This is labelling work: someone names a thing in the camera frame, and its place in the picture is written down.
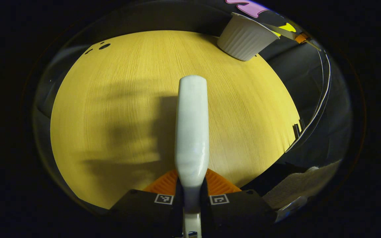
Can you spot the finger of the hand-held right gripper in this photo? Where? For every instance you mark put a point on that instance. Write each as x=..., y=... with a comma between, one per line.
x=301, y=38

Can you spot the white knit clothing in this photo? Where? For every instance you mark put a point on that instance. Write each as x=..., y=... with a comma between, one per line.
x=299, y=185

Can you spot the white ribbed garbage bin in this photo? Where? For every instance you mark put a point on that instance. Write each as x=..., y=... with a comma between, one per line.
x=243, y=41

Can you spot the white dustpan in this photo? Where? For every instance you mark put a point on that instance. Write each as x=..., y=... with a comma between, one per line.
x=286, y=32

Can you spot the small white broom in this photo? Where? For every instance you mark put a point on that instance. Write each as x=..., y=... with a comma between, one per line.
x=192, y=132

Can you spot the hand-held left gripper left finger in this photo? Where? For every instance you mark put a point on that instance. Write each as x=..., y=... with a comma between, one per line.
x=157, y=205

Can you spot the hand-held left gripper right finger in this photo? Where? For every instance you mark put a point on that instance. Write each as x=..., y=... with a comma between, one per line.
x=230, y=206

